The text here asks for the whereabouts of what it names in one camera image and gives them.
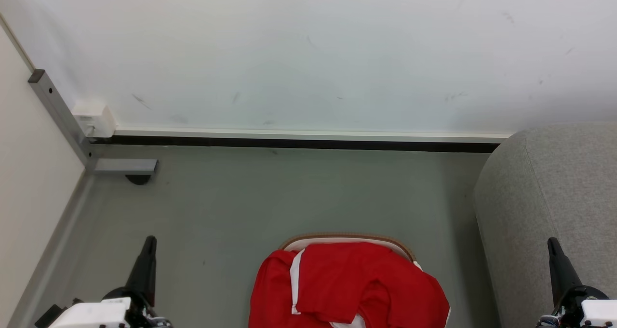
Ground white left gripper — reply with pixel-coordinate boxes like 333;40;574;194
47;236;173;328

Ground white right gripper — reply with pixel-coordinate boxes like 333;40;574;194
537;237;617;328

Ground red jersey with numbers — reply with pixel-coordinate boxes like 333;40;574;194
248;243;452;328

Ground grey fabric sofa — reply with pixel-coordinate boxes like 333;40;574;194
474;122;617;328

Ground white laundry basket brown rim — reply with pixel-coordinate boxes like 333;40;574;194
279;232;418;264

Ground white and black baseboard strip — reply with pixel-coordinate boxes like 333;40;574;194
92;127;512;154

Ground white wall socket box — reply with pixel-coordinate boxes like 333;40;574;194
72;100;117;139

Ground grey metal frame profile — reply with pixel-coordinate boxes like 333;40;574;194
27;69;159;175

